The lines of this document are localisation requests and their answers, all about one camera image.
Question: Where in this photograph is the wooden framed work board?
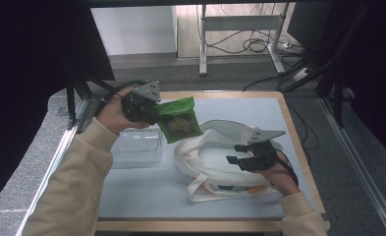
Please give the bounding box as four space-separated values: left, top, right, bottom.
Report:
98 97 316 220

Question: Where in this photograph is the right hand-held gripper black cable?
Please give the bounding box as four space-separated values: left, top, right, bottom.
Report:
275 148 300 188

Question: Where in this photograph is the left hand-held gripper black cable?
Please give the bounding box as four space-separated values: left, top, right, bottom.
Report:
95 79 149 117

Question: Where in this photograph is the hand-held gripper black cable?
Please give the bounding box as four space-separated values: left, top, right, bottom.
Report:
95 79 149 117
275 148 300 188

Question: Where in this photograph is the white power strip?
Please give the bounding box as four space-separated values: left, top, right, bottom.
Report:
293 67 312 83

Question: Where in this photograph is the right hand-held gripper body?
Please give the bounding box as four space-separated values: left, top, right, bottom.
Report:
244 127 287 171

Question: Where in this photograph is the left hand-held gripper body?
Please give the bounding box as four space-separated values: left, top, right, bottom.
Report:
121 81 162 124

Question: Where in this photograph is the green snack packet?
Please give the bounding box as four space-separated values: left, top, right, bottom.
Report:
150 96 204 145

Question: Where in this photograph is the person's right hand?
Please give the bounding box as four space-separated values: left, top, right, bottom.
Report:
255 162 302 197

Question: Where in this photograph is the white metal desk frame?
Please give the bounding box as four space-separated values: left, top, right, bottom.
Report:
198 3 292 77

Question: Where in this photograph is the clear plastic container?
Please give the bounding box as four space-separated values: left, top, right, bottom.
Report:
110 126 164 170

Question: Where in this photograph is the black metal stand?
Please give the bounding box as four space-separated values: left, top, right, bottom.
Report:
65 63 120 134
282 3 375 129

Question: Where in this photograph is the aluminium rail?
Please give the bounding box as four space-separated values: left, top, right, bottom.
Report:
17 97 90 236
317 96 386 236

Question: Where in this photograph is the white green orange tote bag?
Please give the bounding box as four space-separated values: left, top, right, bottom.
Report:
174 119 285 204

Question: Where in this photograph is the dark curtain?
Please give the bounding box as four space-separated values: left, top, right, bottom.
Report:
0 0 116 214
317 0 386 165

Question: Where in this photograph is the person's left hand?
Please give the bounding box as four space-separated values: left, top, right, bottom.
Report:
96 87 150 135

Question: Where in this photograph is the tangle of black floor cables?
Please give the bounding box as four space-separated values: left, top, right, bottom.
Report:
204 29 304 57

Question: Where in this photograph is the thin black cable beside table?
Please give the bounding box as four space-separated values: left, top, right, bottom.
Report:
285 97 320 165

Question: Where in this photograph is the white wall panel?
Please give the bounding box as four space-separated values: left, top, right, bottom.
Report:
90 6 179 57

